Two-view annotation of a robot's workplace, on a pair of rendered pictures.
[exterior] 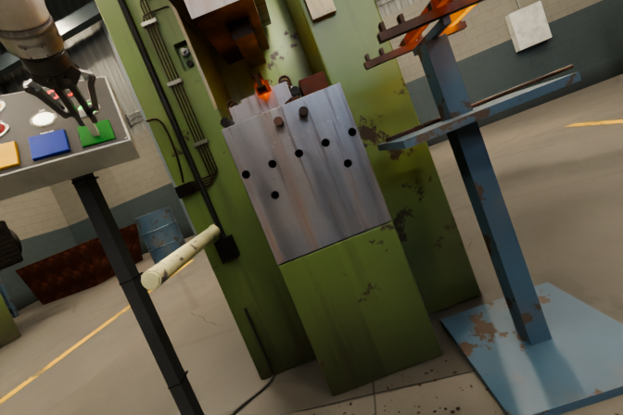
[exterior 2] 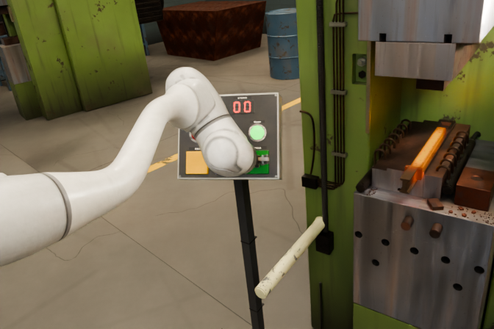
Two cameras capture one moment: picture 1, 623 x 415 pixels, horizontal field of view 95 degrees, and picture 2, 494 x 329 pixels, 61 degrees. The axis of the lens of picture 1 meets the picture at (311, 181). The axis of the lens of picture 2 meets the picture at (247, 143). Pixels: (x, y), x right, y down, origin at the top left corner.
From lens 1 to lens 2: 0.92 m
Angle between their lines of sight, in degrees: 41
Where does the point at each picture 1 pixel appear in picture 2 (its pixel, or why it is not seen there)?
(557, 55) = not seen: outside the picture
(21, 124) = not seen: hidden behind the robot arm
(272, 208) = (367, 269)
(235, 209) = (345, 218)
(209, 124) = (353, 142)
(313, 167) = (422, 268)
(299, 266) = (370, 315)
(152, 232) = (278, 37)
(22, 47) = not seen: hidden behind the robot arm
